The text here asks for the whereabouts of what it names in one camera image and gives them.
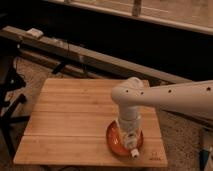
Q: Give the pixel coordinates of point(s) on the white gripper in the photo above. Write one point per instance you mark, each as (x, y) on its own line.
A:
(129, 126)

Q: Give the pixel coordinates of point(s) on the white plastic bottle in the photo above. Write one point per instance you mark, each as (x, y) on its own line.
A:
(130, 143)

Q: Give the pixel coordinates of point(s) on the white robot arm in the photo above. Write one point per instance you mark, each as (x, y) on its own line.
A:
(192, 98)

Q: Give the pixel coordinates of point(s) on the orange ceramic bowl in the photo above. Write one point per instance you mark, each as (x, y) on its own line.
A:
(114, 139)

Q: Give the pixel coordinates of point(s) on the wooden cutting board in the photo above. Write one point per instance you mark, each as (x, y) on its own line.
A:
(68, 127)

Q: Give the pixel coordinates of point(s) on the blue container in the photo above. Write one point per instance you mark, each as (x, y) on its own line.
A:
(206, 152)

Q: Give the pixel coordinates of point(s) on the long wooden beam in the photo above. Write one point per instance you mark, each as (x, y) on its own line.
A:
(88, 57)

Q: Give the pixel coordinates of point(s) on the small white box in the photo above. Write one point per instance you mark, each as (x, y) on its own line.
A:
(35, 32)

